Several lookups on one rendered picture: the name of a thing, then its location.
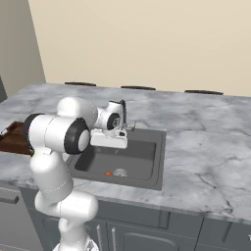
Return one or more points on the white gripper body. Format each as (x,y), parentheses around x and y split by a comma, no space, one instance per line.
(109,140)

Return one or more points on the grey drawer front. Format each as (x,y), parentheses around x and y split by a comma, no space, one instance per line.
(130,210)

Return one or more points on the dark grey sink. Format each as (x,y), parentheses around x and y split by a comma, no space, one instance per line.
(122,160)

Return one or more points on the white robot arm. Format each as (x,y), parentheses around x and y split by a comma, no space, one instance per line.
(54,132)

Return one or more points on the dark bar stool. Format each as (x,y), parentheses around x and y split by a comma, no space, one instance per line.
(80,84)
(204,92)
(138,87)

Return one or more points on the grey sink tap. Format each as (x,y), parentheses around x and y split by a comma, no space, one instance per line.
(123,115)

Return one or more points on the small orange produce item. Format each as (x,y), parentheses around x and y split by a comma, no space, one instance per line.
(108,173)

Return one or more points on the brown wooden tray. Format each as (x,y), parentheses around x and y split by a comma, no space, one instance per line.
(16,139)

